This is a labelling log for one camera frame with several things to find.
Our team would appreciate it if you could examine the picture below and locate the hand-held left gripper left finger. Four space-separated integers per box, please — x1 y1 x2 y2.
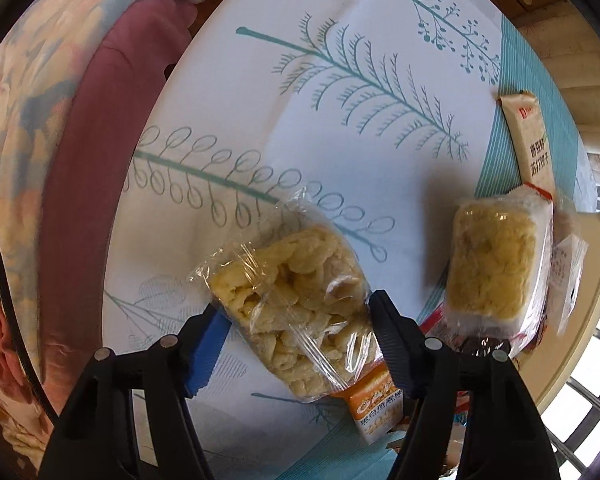
40 305 231 480

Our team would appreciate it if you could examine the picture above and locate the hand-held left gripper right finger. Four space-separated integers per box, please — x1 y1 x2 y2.
367 290 563 480

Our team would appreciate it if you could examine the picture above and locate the clear packet of yellow crisps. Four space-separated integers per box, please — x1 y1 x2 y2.
187 187 403 446

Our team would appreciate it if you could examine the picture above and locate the cream plastic container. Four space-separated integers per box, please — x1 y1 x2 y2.
520 210 600 411

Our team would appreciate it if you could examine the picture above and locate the beige cracker packet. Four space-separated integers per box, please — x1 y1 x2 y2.
496 91 557 201

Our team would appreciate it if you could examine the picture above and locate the square yellow snack packet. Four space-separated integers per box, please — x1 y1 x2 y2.
442 195 553 356

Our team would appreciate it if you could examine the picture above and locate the small white snack packet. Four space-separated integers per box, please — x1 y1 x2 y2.
550 210 590 338

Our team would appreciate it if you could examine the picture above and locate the window grille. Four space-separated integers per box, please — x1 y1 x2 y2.
540 160 600 461

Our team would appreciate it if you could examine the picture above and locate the pink cloth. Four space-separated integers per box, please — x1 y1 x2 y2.
40 0 198 411

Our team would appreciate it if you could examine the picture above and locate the floral blanket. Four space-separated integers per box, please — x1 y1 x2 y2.
0 0 211 461

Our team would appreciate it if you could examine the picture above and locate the beige curtain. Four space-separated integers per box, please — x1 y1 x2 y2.
510 0 600 161

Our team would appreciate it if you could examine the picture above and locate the black cable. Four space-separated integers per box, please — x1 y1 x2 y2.
0 212 61 426

